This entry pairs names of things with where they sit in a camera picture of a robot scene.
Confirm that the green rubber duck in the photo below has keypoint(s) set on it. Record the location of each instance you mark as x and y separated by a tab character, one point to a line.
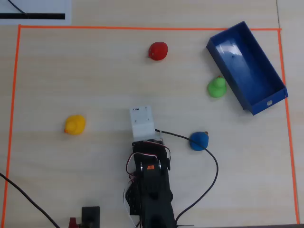
216	88

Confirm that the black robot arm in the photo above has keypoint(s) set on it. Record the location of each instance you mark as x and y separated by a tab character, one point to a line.
154	190

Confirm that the blue rubber duck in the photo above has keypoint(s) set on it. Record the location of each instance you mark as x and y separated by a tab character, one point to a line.
199	142

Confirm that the yellow rubber duck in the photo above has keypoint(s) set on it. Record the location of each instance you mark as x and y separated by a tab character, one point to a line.
75	125

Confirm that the red rubber duck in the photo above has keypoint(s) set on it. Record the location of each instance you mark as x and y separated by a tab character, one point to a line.
158	51

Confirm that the blue plastic box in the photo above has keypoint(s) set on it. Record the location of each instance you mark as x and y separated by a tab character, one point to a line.
251	71

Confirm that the red clamp knob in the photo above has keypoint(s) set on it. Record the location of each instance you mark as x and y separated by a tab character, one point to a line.
73	223

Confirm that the orange tape border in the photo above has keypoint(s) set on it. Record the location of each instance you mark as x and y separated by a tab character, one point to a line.
142	27

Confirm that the white paper with black bar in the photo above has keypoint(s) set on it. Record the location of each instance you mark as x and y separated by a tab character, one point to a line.
42	7

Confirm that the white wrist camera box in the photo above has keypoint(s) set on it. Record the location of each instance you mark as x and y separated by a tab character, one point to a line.
142	118

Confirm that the black camera stand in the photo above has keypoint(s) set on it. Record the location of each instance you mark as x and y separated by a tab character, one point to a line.
90	215

